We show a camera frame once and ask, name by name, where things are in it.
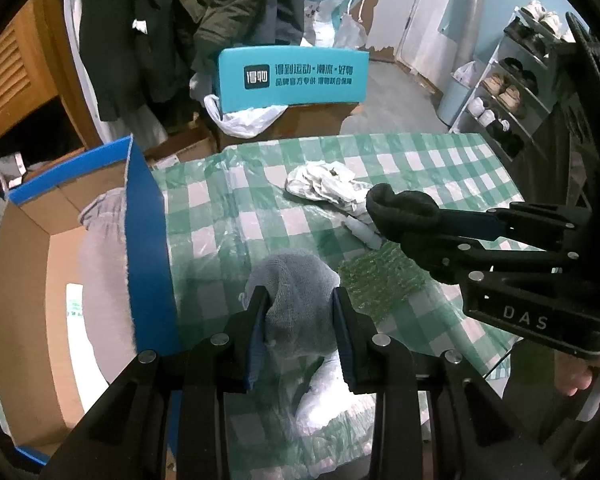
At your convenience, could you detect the white shoe rack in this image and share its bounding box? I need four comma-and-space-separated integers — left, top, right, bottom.
450, 0, 573, 166

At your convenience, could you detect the white plastic bag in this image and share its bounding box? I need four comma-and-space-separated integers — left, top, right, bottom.
285, 160, 372, 218
202, 94, 288, 140

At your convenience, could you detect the teal printed box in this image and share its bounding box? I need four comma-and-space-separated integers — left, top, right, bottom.
216, 46, 370, 113

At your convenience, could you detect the blue cardboard box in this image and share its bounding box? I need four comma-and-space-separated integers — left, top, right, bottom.
0, 136, 181, 464

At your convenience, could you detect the brown cardboard box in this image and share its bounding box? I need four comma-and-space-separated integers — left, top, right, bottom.
214, 103, 363, 152

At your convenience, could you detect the dark grey sock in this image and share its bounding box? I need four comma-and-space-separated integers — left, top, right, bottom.
366, 183, 441, 260

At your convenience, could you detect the dark hanging jacket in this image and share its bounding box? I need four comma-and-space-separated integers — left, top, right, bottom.
79, 0, 218, 122

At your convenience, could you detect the wooden louvered cabinet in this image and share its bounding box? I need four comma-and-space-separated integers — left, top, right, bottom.
0, 0, 102, 148

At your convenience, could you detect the light green printed sock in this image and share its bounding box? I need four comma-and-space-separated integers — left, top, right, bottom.
65, 283, 108, 413

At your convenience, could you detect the light grey sock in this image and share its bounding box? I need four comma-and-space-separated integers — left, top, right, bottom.
244, 249, 340, 360

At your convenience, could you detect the green checkered tablecloth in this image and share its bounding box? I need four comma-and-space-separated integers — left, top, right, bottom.
155, 133, 520, 479

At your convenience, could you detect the grey fuzzy sock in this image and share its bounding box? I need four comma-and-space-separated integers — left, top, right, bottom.
79, 188, 136, 384

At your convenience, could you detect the person's right hand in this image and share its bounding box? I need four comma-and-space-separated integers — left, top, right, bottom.
554, 351, 600, 396

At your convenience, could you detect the olive green jacket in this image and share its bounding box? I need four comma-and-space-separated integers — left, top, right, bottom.
190, 0, 304, 74

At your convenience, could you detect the light blue trash bin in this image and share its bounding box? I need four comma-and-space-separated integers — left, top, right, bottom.
437, 76, 471, 127

